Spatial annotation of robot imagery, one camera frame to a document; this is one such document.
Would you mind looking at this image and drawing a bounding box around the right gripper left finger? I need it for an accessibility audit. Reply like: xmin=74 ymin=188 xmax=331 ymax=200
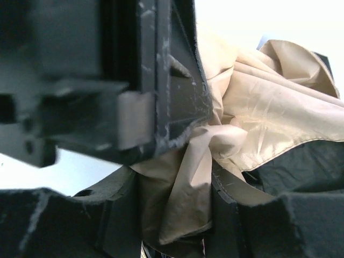
xmin=1 ymin=167 xmax=140 ymax=257

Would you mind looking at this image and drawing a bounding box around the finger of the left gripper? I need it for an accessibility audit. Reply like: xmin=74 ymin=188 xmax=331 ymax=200
xmin=154 ymin=1 xmax=212 ymax=156

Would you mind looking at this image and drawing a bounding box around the beige folding umbrella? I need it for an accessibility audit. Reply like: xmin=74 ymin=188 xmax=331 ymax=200
xmin=133 ymin=29 xmax=343 ymax=257

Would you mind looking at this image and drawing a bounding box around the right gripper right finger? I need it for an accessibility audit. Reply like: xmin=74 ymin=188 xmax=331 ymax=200
xmin=209 ymin=163 xmax=343 ymax=257

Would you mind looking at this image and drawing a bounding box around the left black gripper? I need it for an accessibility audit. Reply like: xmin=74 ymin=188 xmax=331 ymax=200
xmin=1 ymin=1 xmax=155 ymax=168

